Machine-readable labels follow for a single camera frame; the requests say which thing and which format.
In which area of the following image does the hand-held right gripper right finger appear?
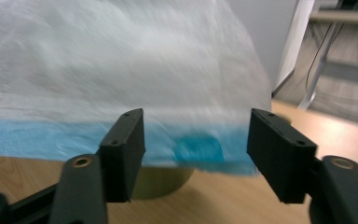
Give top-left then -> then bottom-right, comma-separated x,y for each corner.
246,107 -> 319,203

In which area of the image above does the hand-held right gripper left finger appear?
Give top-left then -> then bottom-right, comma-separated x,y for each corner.
98,107 -> 146,203

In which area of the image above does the green plastic trash bin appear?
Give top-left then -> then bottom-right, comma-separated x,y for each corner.
131,166 -> 195,201

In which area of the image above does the white plastic bag blue edge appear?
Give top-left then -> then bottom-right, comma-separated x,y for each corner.
0,0 -> 273,177

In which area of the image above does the white cabinet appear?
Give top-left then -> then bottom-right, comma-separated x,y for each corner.
227,0 -> 321,94

